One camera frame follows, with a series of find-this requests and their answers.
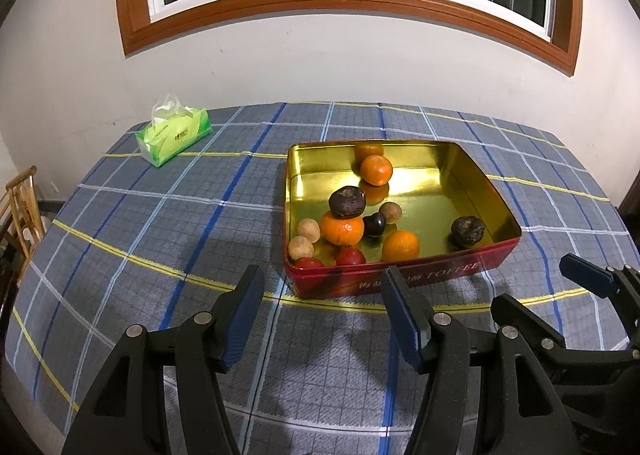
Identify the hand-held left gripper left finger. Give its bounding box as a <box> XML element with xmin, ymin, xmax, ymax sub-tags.
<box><xmin>61</xmin><ymin>265</ymin><xmax>266</xmax><ymax>455</ymax></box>

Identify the round orange mandarin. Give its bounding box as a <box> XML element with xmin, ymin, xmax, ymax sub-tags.
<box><xmin>360</xmin><ymin>155</ymin><xmax>394</xmax><ymax>186</ymax></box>

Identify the red and gold tin box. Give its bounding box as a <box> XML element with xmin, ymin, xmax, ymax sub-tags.
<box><xmin>284</xmin><ymin>140</ymin><xmax>523</xmax><ymax>299</ymax></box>

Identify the light wooden chair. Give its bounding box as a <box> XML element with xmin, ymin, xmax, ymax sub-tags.
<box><xmin>0</xmin><ymin>166</ymin><xmax>46</xmax><ymax>256</ymax></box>

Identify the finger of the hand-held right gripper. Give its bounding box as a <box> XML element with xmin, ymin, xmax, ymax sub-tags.
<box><xmin>492</xmin><ymin>294</ymin><xmax>568</xmax><ymax>361</ymax></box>
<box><xmin>560</xmin><ymin>253</ymin><xmax>618</xmax><ymax>298</ymax></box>

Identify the smooth oval orange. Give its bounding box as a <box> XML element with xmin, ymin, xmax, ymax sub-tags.
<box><xmin>382</xmin><ymin>230</ymin><xmax>420</xmax><ymax>263</ymax></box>

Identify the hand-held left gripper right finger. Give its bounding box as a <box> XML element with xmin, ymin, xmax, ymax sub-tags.
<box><xmin>381</xmin><ymin>266</ymin><xmax>583</xmax><ymax>455</ymax></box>

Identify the blue plaid tablecloth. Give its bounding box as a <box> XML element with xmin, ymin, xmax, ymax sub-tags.
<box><xmin>2</xmin><ymin>101</ymin><xmax>640</xmax><ymax>455</ymax></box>

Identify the brown kiwi front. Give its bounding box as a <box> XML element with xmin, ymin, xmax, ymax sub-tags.
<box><xmin>287</xmin><ymin>236</ymin><xmax>315</xmax><ymax>261</ymax></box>

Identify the green tissue pack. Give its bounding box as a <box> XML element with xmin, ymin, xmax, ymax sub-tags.
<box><xmin>136</xmin><ymin>94</ymin><xmax>213</xmax><ymax>168</ymax></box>

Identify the large orange mandarin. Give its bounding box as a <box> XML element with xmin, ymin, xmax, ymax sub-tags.
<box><xmin>320</xmin><ymin>211</ymin><xmax>365</xmax><ymax>246</ymax></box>

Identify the dark passion fruit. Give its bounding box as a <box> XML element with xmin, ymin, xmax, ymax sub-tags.
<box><xmin>329</xmin><ymin>186</ymin><xmax>367</xmax><ymax>219</ymax></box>

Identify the small dark plum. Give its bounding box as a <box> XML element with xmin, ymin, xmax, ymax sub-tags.
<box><xmin>362</xmin><ymin>213</ymin><xmax>387</xmax><ymax>238</ymax></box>

